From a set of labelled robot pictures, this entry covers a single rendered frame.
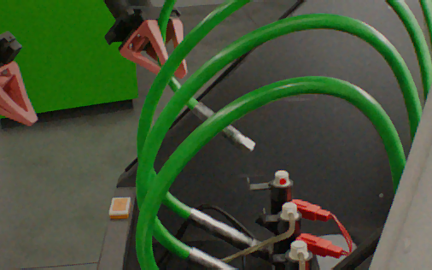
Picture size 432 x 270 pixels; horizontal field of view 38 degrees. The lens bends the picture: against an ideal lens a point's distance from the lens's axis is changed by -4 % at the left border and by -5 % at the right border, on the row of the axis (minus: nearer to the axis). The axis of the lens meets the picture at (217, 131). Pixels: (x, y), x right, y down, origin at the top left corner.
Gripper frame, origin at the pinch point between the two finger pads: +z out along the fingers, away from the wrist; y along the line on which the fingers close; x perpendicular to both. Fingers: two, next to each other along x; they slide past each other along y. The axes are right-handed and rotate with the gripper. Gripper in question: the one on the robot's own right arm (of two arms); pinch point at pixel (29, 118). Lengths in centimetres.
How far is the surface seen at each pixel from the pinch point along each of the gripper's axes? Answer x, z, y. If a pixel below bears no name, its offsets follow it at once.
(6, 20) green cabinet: 259, -94, -168
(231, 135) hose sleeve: 16.5, 20.2, 8.2
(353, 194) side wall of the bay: 43, 47, 3
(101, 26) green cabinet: 289, -51, -142
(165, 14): 17.8, 2.7, 13.9
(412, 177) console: -25, 25, 36
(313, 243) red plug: -1.0, 33.1, 14.6
